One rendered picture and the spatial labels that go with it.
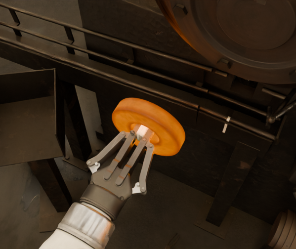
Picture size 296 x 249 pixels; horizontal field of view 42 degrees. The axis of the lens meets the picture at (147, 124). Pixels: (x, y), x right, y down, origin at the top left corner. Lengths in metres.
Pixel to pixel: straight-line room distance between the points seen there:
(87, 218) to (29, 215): 1.00
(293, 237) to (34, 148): 0.71
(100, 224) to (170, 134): 0.21
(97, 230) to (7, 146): 0.50
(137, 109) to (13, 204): 1.05
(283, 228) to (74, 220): 0.59
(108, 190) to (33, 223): 0.97
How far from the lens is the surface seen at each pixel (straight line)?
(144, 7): 0.96
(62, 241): 0.67
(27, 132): 1.10
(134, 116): 0.74
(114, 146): 0.75
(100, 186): 0.69
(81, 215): 0.67
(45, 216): 1.63
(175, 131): 0.74
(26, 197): 1.69
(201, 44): 0.68
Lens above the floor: 1.51
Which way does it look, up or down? 58 degrees down
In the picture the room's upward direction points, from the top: straight up
